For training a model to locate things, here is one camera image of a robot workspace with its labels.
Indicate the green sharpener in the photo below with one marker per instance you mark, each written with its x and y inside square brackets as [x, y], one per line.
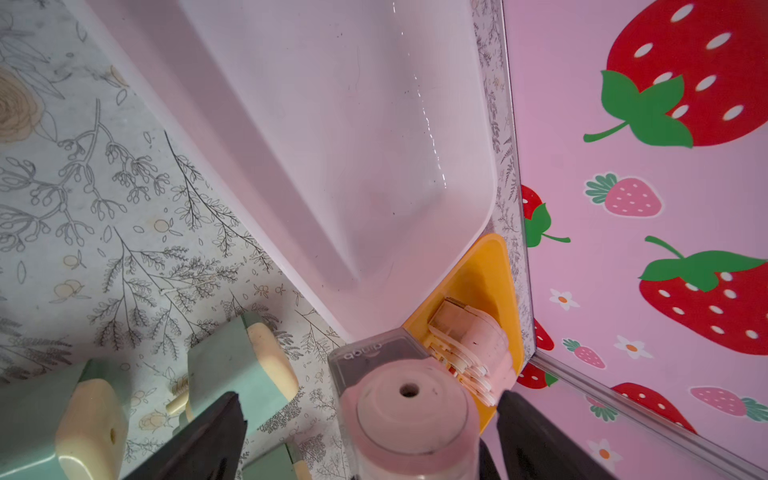
[244, 357]
[67, 424]
[283, 462]

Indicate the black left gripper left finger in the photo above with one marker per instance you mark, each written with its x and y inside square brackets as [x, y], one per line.
[208, 448]

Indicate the green sharpener centre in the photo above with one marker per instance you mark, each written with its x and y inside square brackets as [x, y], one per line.
[283, 462]

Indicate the yellow plastic storage box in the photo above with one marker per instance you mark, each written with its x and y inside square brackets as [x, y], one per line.
[482, 279]

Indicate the green sharpener lower left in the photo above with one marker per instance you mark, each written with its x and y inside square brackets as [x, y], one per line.
[67, 424]

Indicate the white plastic storage box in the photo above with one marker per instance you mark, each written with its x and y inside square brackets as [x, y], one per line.
[351, 138]

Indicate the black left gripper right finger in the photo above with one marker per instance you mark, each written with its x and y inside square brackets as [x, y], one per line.
[534, 448]

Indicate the green sharpener upper middle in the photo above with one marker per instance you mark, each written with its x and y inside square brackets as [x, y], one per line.
[244, 357]

